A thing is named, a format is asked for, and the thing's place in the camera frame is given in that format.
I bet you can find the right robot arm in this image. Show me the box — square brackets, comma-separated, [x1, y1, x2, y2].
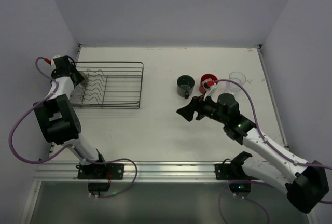
[176, 93, 329, 214]

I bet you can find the dark green mug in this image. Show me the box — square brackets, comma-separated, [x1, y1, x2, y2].
[176, 75, 195, 99]

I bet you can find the clear plastic cup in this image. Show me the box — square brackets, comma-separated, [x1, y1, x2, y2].
[224, 72, 246, 95]

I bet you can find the black wire dish rack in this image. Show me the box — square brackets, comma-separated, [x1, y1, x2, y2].
[70, 61, 144, 109]

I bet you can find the aluminium mounting rail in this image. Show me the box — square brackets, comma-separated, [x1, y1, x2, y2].
[33, 160, 308, 183]

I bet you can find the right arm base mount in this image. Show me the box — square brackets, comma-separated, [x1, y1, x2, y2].
[214, 158, 252, 197]

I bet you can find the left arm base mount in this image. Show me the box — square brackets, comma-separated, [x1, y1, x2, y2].
[76, 163, 124, 195]

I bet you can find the red mug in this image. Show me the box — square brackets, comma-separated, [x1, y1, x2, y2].
[199, 74, 218, 94]

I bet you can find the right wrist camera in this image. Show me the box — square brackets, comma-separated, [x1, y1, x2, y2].
[201, 78, 217, 100]

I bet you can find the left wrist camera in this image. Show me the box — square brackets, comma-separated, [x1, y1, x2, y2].
[44, 55, 61, 68]

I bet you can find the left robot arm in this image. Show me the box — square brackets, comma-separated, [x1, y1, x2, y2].
[34, 55, 105, 166]

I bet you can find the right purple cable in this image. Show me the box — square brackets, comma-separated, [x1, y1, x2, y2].
[212, 78, 332, 224]

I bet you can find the beige cup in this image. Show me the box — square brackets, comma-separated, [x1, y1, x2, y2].
[80, 72, 89, 85]

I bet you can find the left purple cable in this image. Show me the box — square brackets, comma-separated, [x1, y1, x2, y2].
[9, 57, 138, 199]

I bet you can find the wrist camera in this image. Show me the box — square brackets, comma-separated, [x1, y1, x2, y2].
[44, 55, 61, 68]
[201, 78, 217, 100]

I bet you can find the purple cable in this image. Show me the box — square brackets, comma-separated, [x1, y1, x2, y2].
[212, 78, 332, 224]
[9, 57, 138, 199]

